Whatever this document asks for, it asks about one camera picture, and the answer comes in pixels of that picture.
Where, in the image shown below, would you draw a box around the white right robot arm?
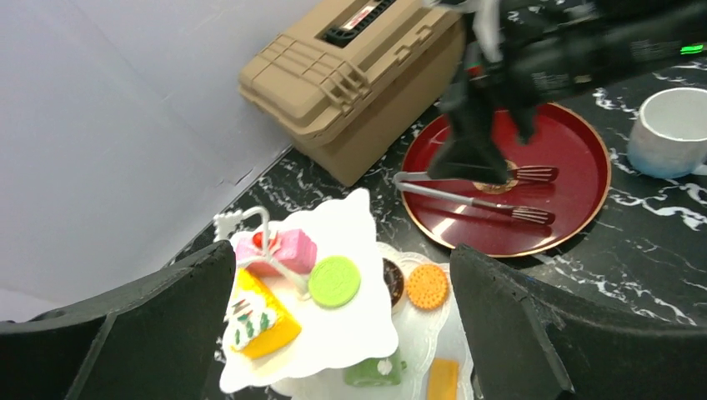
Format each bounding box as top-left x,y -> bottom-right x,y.
428,1 -> 706,183

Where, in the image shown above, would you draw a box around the white mug blue base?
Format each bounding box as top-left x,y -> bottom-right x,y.
627,87 -> 706,179

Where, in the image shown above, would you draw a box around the orange round cookie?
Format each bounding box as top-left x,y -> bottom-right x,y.
406,263 -> 449,311

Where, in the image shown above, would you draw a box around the metal tongs with white handle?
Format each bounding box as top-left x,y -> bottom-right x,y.
394,162 -> 559,226

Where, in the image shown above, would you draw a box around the orange square cake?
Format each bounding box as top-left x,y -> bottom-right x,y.
426,358 -> 459,400

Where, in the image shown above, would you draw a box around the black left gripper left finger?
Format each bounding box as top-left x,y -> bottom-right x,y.
1,241 -> 236,399

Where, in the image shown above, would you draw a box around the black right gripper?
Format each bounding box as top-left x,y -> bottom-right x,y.
427,1 -> 608,184

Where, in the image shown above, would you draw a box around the yellow cake slice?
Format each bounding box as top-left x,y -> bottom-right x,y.
224,269 -> 302,360

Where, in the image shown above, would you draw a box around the pink cake with cherry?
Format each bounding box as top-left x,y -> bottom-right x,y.
233,228 -> 318,275

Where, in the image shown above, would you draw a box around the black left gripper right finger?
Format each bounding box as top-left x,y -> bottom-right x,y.
449,245 -> 706,399

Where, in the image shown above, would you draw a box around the tan plastic toolbox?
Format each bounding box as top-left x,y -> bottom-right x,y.
238,1 -> 466,186

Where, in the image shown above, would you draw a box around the green round macaron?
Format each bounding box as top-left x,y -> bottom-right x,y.
308,256 -> 361,309

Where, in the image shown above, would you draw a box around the white three-tier dessert stand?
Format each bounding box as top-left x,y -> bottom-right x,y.
213,188 -> 473,399

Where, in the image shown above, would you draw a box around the chocolate glazed donut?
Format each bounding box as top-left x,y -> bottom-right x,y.
383,258 -> 406,314

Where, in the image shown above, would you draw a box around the red round tray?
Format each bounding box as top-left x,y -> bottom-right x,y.
401,104 -> 611,258

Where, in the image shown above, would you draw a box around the green swirl roll cake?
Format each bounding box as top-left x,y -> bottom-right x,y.
343,356 -> 407,388

